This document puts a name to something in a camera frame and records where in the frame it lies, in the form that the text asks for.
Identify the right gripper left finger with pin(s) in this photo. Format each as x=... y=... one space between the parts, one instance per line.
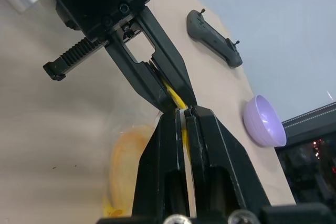
x=157 y=169

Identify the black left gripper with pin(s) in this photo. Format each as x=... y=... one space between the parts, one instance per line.
x=99 y=1

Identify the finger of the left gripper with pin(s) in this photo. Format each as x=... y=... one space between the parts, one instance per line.
x=170 y=56
x=141 y=79

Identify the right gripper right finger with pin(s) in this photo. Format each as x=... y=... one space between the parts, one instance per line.
x=218 y=169

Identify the orange pineapple bun bread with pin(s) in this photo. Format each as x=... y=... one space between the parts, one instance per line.
x=126 y=161

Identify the clear yellow-zipper plastic bag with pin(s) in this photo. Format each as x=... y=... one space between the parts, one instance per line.
x=120 y=140

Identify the dark grey handheld controller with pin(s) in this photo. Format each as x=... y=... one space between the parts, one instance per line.
x=212 y=39

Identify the purple plastic bowl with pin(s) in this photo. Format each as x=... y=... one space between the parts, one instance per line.
x=265 y=124

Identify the dark glass window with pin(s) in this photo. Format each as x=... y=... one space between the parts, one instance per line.
x=309 y=169

